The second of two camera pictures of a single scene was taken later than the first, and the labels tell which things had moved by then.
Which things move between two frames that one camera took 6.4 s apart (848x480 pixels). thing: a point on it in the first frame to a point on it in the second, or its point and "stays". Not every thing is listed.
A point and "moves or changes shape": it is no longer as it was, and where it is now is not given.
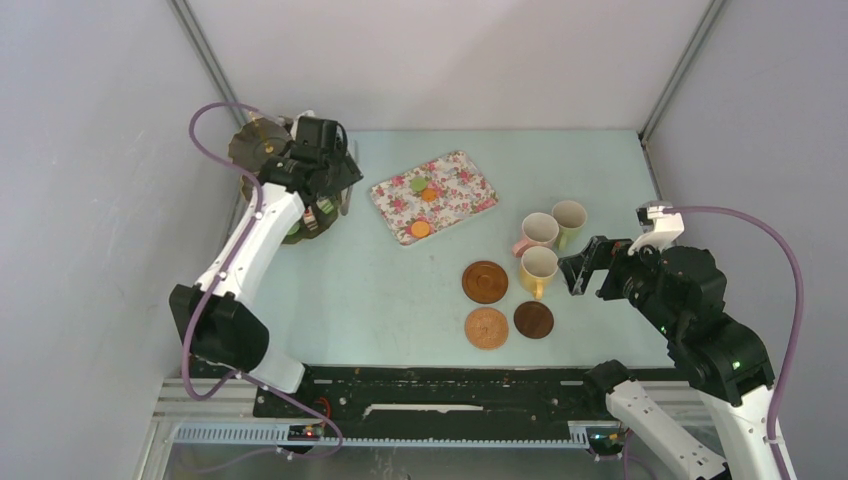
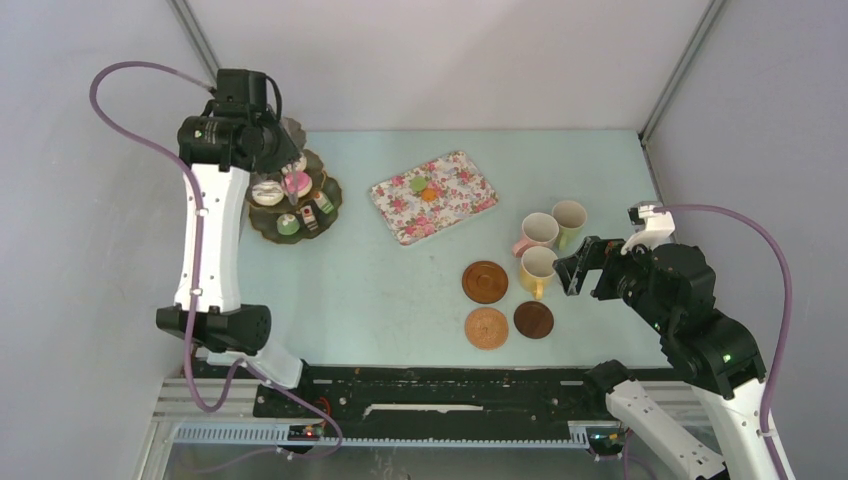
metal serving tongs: x=345 y=204 moves or changes shape
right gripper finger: x=602 y=252 stays
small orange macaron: x=429 y=194 stays
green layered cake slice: x=325 y=205 stays
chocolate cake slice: x=309 y=219 stays
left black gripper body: x=342 y=173 to x=286 y=151
